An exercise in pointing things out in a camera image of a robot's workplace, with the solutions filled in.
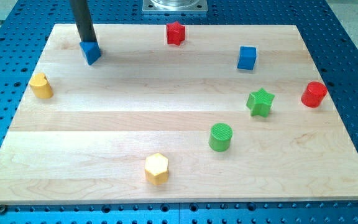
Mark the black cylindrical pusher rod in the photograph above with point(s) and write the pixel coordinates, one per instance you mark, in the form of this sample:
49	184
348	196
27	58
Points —
83	20

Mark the yellow heart block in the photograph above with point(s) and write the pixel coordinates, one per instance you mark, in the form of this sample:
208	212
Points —
41	86

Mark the red star block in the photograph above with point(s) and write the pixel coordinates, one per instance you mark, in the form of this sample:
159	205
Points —
175	33

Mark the green star block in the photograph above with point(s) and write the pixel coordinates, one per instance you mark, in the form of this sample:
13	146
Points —
260	102

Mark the blue triangular block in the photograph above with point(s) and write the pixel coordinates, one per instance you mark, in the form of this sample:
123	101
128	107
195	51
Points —
91	51

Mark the light wooden board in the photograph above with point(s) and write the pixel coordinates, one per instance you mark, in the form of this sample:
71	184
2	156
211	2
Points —
88	143

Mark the blue cube block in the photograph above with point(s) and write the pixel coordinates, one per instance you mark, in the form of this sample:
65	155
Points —
247	58

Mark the yellow hexagon block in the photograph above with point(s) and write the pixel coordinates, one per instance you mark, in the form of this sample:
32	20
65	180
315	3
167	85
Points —
156	169

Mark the green cylinder block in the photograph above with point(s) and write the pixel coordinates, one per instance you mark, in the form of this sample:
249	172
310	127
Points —
220	137

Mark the red cylinder block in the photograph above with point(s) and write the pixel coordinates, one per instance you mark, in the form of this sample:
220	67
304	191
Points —
313	94

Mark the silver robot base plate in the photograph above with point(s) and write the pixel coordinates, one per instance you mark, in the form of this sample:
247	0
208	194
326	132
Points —
174	6

